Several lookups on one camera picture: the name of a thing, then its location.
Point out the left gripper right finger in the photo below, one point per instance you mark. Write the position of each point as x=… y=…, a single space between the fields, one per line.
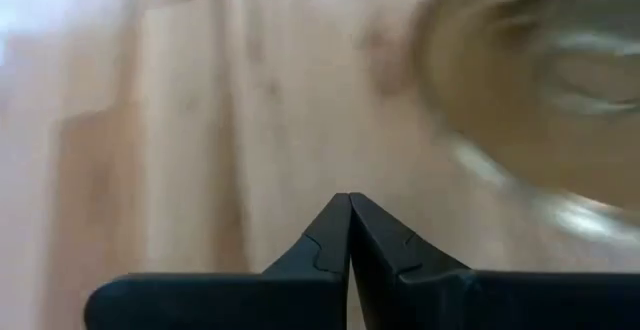
x=500 y=300

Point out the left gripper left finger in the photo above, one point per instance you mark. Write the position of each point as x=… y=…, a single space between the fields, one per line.
x=225 y=300

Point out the blue label seafood can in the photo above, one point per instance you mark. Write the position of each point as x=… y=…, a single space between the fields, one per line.
x=500 y=70

